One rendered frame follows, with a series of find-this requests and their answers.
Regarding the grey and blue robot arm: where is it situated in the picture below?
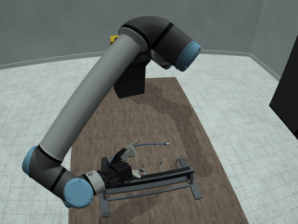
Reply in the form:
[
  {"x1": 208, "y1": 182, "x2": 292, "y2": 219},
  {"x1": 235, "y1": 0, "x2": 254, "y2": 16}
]
[{"x1": 22, "y1": 16, "x2": 201, "y2": 209}]

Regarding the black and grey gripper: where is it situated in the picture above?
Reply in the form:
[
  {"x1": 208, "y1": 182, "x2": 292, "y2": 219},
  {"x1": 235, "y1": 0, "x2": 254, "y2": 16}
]
[{"x1": 97, "y1": 140, "x2": 145, "y2": 189}]

